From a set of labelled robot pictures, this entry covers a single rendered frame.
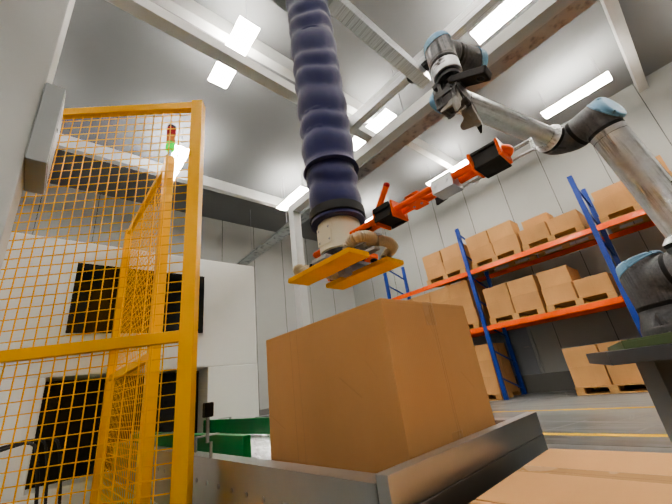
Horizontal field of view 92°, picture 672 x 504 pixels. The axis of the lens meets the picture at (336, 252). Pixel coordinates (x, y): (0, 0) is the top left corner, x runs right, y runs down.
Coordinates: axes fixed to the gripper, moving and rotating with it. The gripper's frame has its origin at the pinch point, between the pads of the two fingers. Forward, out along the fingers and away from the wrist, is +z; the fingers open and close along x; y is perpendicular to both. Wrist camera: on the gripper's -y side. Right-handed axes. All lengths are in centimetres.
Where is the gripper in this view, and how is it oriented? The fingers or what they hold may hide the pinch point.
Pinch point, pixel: (472, 122)
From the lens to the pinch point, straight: 109.2
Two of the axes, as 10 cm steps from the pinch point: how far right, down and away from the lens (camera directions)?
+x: -7.5, -1.6, -6.4
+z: 1.2, 9.2, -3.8
